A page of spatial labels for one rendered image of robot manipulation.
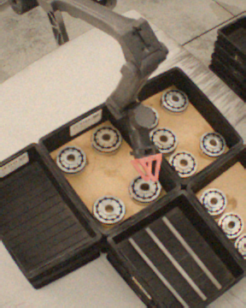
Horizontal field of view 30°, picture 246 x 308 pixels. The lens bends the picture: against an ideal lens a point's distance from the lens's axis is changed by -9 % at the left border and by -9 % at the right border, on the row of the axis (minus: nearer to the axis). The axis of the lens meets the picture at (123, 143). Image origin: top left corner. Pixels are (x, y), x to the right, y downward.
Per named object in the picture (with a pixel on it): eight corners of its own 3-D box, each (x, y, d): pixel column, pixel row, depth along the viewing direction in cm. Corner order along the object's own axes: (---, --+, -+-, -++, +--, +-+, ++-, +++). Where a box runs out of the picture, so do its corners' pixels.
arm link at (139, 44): (161, 20, 98) (126, 41, 96) (172, 61, 108) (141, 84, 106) (60, -26, 124) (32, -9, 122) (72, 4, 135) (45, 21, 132)
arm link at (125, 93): (156, 35, 106) (121, 59, 104) (172, 53, 106) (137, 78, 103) (126, 85, 148) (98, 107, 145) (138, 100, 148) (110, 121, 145)
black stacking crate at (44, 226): (-25, 196, 156) (-32, 182, 146) (38, 158, 166) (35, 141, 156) (32, 286, 141) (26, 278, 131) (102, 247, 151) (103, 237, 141)
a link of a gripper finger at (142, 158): (161, 178, 145) (154, 147, 145) (167, 178, 138) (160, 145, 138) (140, 184, 144) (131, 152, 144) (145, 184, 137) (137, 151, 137)
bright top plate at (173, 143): (142, 137, 168) (143, 136, 167) (165, 122, 171) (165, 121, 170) (161, 158, 164) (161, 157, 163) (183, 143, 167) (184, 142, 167)
